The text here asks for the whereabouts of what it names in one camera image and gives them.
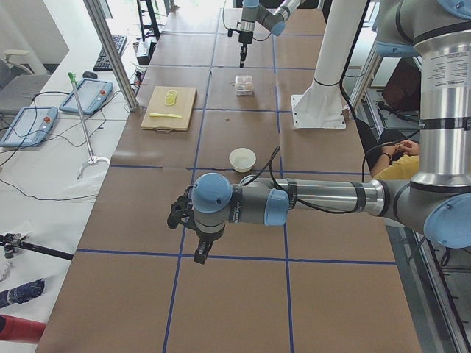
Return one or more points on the white round bowl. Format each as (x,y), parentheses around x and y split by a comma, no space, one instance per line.
(242,159)

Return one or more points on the grabber stick green tip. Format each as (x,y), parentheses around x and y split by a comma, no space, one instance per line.
(92,159)

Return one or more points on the white office chair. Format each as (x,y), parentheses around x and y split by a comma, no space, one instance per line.
(19,84)

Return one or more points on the black tripod rod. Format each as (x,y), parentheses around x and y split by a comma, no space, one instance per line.
(13,242)

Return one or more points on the blue teach pendant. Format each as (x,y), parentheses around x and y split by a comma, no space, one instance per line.
(30,127)
(92,93)

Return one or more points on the yellow plastic knife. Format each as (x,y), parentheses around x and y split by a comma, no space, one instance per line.
(164,115)

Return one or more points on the aluminium frame post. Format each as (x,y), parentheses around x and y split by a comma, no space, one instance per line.
(99,22)

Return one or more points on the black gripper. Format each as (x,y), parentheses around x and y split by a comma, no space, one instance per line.
(206,238)

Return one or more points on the folded dark umbrella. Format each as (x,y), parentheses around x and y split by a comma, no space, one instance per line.
(22,293)

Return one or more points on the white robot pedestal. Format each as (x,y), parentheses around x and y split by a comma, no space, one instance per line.
(320,106)

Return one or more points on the white clear egg box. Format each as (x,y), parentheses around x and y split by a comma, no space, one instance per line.
(243,85)

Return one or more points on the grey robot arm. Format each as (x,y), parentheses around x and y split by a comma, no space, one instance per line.
(265,14)
(426,188)

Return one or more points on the blue teach pendant near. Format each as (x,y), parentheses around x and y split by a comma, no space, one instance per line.
(30,127)

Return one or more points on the lemon slice front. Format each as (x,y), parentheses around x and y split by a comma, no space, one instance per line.
(170,100)

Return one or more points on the black computer mouse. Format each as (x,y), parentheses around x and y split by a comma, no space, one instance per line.
(90,75)

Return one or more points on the blue teach pendant far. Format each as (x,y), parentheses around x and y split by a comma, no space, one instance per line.
(92,93)

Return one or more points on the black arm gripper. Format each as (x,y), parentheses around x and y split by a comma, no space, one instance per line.
(243,37)

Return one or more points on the wooden cutting board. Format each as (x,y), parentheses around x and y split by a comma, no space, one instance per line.
(184,106)

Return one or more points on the red cylinder object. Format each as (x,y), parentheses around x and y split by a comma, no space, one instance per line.
(21,330)

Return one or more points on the person in yellow shirt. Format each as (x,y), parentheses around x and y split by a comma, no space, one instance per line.
(400,161)

